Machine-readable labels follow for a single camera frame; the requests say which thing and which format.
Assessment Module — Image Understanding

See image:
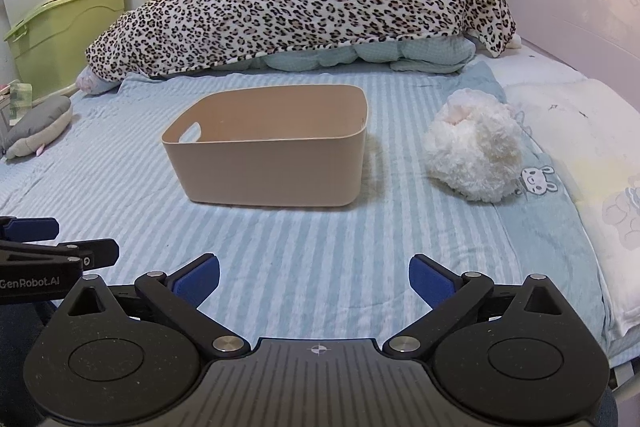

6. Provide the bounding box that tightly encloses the leopard print blanket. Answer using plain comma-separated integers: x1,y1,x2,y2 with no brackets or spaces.
85,0,517,80

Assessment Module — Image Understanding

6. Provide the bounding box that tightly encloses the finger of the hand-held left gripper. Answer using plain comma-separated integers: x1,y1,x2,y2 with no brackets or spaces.
0,216,60,241
0,237,120,269

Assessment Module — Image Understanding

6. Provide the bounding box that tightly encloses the green storage box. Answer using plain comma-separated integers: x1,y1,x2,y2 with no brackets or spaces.
3,0,127,101

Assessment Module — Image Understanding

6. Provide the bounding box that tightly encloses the white cartoon pillow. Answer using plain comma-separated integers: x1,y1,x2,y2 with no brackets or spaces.
502,78,640,339

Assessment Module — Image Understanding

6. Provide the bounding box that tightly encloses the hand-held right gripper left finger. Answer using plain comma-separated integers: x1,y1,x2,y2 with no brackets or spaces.
65,253,249,356

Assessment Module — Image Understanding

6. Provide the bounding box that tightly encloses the light blue quilt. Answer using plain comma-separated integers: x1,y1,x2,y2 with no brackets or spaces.
210,34,477,76

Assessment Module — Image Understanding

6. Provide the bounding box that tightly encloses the pale green packet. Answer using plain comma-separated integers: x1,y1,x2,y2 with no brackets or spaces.
0,79,34,128

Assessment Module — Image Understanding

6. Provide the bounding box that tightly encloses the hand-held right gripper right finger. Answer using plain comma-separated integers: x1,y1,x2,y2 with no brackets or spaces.
382,254,571,356

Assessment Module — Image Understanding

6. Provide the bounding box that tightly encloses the blue striped bed sheet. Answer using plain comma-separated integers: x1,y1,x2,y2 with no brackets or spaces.
0,69,608,360

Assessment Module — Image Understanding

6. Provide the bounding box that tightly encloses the pink headboard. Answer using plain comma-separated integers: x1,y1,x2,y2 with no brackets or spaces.
506,0,640,100

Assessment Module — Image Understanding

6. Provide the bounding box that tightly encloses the pink floral pillow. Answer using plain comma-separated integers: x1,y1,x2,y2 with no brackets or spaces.
75,66,123,96

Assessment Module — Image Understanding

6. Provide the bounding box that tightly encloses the grey plush toy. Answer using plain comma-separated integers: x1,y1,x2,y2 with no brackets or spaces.
0,95,73,158

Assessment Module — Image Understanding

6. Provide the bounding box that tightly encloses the beige plastic basket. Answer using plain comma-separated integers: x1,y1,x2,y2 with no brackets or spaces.
161,84,370,208

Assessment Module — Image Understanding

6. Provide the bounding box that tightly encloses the light blue rabbit-print cloth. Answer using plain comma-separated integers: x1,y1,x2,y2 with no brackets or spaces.
450,61,613,360

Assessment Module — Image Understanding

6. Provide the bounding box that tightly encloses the white fluffy plush toy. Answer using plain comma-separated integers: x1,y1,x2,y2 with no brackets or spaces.
423,89,525,203

